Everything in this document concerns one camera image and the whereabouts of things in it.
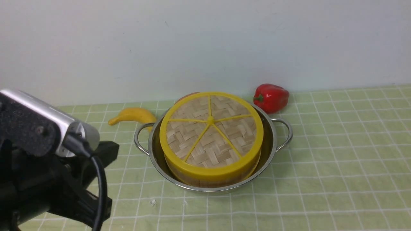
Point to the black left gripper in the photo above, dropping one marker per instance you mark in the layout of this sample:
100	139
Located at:
31	186

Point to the yellow rimmed bamboo steamer basket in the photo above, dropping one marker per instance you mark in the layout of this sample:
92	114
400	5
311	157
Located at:
213	169

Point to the woven bamboo steamer lid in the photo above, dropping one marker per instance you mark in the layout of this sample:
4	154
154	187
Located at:
216	120

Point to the stainless steel pot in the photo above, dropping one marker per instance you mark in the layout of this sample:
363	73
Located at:
277	133

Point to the yellow banana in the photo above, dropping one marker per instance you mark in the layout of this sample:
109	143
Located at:
137	114

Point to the orange sweet potato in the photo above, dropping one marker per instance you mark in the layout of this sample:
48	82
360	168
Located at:
186	96

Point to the red bell pepper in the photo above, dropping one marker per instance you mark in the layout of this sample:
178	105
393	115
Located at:
271	98

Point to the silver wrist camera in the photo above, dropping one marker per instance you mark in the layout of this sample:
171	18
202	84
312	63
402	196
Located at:
39	128

